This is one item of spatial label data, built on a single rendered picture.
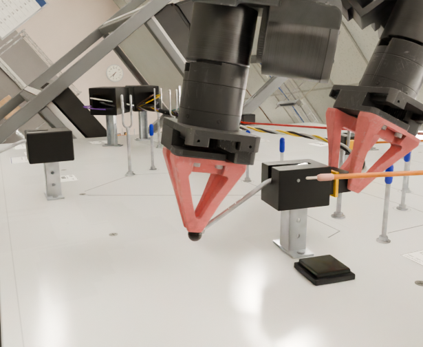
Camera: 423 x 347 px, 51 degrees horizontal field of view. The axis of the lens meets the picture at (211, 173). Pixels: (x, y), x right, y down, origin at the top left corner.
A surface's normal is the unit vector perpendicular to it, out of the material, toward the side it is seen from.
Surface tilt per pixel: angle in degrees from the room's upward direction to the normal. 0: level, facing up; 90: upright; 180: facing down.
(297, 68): 145
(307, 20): 135
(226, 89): 95
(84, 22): 90
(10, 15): 90
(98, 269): 52
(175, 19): 90
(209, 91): 112
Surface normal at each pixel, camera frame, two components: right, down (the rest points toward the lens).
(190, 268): 0.00, -0.97
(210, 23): -0.35, 0.11
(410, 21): -0.53, -0.15
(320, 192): 0.30, 0.22
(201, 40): -0.54, 0.07
